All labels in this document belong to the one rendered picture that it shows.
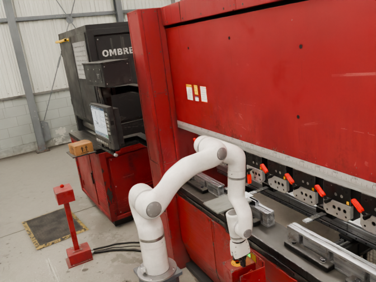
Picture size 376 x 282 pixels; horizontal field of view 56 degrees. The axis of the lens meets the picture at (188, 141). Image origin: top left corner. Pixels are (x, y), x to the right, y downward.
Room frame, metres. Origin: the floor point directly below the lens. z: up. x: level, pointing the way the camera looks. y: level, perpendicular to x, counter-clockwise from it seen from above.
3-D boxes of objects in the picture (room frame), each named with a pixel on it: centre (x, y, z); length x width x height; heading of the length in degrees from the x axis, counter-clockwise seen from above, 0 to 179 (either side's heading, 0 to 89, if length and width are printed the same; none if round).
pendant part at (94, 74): (3.11, 0.62, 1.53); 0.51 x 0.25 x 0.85; 31
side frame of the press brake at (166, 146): (3.13, -0.07, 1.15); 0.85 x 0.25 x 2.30; 116
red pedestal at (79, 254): (3.24, 1.26, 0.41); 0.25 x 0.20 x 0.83; 116
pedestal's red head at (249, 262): (1.73, -0.22, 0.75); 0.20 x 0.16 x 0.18; 21
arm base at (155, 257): (1.48, 0.22, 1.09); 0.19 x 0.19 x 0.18
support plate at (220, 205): (2.12, -0.21, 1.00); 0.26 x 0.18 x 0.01; 116
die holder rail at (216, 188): (2.68, -0.10, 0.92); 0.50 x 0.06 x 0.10; 26
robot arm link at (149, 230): (1.51, 0.23, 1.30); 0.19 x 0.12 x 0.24; 24
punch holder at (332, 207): (1.48, -0.68, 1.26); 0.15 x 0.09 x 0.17; 26
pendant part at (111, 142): (3.02, 0.67, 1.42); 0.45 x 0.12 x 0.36; 31
